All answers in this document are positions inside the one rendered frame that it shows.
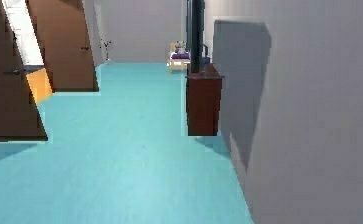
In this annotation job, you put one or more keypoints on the pale wooden side table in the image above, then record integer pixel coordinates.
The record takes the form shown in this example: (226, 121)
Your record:
(178, 61)

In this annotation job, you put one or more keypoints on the blue vessel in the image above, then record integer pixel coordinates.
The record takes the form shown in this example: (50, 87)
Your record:
(205, 60)

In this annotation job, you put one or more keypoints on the black television set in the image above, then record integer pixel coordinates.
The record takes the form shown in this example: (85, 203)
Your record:
(196, 33)

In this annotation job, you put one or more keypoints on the brown room door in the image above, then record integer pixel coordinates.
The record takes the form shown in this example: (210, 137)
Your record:
(9, 100)
(69, 43)

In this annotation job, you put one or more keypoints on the purple cloth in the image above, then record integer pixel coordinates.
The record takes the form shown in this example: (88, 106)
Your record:
(180, 56)

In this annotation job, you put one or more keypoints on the dark red chest of drawers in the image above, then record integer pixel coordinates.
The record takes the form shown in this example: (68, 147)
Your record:
(204, 103)

